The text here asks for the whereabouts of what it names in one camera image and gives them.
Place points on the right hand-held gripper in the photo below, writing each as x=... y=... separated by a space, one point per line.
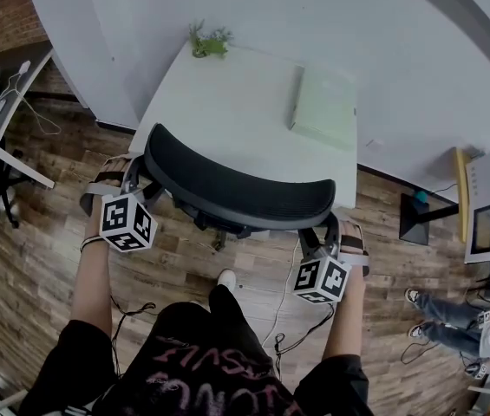
x=320 y=277

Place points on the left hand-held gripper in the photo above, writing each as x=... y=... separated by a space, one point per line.
x=125 y=221

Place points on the black mesh office chair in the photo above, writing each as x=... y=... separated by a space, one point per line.
x=236 y=189

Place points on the person's right forearm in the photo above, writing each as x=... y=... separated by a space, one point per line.
x=346 y=319

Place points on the person's left forearm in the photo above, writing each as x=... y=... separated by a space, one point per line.
x=93 y=284

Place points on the black and white wristband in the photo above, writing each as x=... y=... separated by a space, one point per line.
x=89 y=243

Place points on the person's white shoe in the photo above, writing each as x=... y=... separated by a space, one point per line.
x=227 y=279

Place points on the black stand base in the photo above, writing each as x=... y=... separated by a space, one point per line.
x=418 y=219

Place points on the teal ball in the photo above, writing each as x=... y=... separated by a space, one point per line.
x=420 y=196

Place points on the person's black printed shirt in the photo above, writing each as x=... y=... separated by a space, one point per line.
x=201 y=362

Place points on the yellow board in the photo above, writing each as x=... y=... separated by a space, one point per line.
x=462 y=189

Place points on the white panel with screen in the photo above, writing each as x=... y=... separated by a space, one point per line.
x=483 y=215

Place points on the pale green flat box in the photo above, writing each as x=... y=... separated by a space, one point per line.
x=324 y=102

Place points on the white power adapter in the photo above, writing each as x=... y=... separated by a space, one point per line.
x=24 y=67

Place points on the green potted plant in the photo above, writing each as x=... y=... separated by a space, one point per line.
x=207 y=43

